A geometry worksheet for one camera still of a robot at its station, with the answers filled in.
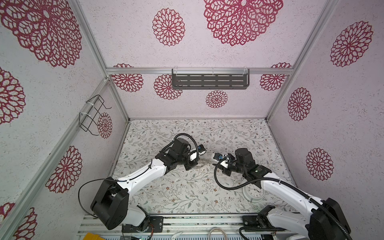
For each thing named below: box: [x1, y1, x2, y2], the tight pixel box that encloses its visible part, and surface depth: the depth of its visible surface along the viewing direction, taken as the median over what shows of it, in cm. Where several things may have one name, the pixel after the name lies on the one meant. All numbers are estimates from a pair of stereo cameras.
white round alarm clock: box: [242, 183, 265, 203], surface depth 81 cm
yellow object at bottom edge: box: [83, 232, 106, 240], surface depth 70 cm
